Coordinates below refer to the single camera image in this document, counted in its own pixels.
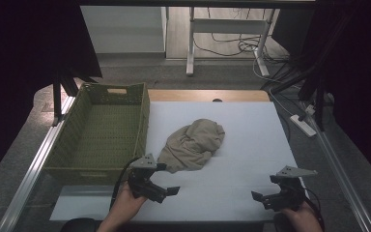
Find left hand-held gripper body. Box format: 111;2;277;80
127;153;169;205

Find right hand-held gripper cable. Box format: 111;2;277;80
300;187;327;232

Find black metal stand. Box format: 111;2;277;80
260;54;336;132
51;74;100;128

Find white cable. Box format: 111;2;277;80
252;57;307;118

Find person's right hand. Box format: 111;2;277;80
279;202;324;232

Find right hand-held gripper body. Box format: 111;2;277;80
259;164;319;213

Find white desk frame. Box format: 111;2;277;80
185;7;280;77

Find aluminium rail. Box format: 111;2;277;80
302;101;371;232
0;96;77;232

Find person's left hand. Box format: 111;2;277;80
108;181;150;223

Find white table mat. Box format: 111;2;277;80
49;101;307;223

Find green woven basket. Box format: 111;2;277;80
43;81;151;187

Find hand-held gripper cable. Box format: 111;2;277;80
108;156;143;211
300;187;327;232

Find left hand-held gripper cable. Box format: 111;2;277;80
108;156;143;211

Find beige cloth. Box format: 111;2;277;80
157;118;226;174

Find white power strip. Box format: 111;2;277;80
289;113;318;138

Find black curtain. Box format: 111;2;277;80
271;0;371;191
0;0;103;189

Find black floor cables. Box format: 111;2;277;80
192;7;292;65

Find white cabinet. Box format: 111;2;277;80
80;6;170;54

